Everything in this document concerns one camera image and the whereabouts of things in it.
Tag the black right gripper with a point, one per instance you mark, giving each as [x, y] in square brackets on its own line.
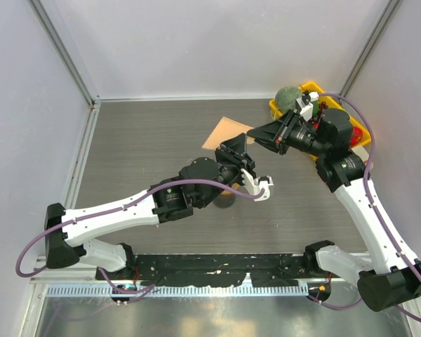
[266, 135]

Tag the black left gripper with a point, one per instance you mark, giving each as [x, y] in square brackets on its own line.
[243, 161]

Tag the white slotted cable duct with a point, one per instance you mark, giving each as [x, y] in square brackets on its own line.
[244, 290]

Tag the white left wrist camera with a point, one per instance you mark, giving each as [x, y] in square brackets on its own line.
[260, 189]

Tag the glass coffee carafe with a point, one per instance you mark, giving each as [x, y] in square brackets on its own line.
[224, 201]

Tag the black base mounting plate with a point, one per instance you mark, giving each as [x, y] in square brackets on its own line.
[218, 270]

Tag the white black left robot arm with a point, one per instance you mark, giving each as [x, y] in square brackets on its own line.
[76, 232]

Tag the wooden ring dripper holder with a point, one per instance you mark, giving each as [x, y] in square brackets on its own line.
[230, 192]

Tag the yellow plastic fruit tray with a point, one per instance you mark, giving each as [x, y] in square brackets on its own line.
[320, 106]

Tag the red tomato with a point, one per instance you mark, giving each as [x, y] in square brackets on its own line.
[356, 136]

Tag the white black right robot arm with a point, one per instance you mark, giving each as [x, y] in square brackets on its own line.
[393, 274]

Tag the green netted melon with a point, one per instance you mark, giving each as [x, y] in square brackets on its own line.
[286, 97]

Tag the brown paper coffee filter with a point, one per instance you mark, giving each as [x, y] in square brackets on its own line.
[226, 129]

